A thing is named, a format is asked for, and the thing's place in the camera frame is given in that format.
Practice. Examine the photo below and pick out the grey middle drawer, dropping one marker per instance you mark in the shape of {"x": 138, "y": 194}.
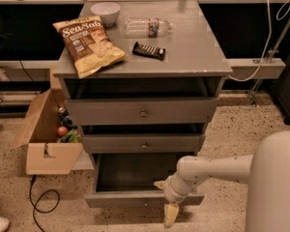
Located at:
{"x": 158, "y": 138}

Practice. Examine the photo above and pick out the grey drawer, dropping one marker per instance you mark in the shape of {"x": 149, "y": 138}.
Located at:
{"x": 158, "y": 138}
{"x": 136, "y": 101}
{"x": 127, "y": 180}

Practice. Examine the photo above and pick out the dark chocolate bar wrapper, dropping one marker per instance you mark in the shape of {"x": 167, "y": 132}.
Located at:
{"x": 148, "y": 51}

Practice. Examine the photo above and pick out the white bowl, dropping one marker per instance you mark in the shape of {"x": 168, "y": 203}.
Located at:
{"x": 107, "y": 11}

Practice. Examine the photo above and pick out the sea salt chips bag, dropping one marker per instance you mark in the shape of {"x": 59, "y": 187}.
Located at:
{"x": 88, "y": 44}

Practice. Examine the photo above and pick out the grey top drawer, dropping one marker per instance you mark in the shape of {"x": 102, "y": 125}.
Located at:
{"x": 136, "y": 101}

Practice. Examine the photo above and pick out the dark soda can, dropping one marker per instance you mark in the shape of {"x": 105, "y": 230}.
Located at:
{"x": 63, "y": 112}

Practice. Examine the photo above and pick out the green snack packet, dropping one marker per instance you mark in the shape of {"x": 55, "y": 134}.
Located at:
{"x": 71, "y": 137}

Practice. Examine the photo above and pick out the clear plastic water bottle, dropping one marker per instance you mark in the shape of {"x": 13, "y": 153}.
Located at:
{"x": 146, "y": 27}

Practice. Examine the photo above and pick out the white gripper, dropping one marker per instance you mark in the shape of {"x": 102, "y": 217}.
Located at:
{"x": 171, "y": 191}

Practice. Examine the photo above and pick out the open cardboard box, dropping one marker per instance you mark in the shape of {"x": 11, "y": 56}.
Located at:
{"x": 38, "y": 132}

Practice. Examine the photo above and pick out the red apple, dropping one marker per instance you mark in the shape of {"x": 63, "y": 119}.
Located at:
{"x": 62, "y": 131}

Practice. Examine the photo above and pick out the grey wooden drawer cabinet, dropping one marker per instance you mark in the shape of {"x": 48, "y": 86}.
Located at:
{"x": 145, "y": 105}

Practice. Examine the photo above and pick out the grey bottom drawer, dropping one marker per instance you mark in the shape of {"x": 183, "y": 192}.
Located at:
{"x": 127, "y": 180}

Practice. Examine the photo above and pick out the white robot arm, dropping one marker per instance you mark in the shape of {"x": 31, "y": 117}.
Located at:
{"x": 266, "y": 172}

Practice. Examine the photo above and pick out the metal railing frame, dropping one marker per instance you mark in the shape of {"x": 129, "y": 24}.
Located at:
{"x": 193, "y": 54}

